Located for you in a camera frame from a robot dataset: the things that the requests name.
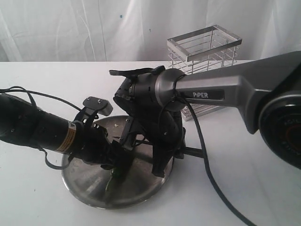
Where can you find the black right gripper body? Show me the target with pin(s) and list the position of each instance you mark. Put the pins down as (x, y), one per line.
(169, 129)

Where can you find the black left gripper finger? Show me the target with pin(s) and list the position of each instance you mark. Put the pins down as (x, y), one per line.
(117, 160)

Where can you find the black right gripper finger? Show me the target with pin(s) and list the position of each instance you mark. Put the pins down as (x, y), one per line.
(161, 157)

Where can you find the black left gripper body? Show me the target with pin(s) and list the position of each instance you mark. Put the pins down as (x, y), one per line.
(91, 145)

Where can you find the green cucumber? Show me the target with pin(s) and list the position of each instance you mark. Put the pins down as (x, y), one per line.
(113, 181)

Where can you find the black knife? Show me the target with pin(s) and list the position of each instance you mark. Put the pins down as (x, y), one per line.
(180, 149)

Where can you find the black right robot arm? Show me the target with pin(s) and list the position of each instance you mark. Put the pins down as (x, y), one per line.
(266, 92)

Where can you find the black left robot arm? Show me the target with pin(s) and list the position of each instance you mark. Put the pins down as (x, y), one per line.
(22, 123)

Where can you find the round steel plate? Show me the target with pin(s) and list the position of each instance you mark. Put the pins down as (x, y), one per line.
(87, 183)

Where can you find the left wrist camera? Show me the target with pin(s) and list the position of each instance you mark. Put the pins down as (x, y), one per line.
(92, 107)

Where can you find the chrome wire utensil holder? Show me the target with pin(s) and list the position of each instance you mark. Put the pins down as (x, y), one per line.
(202, 50)

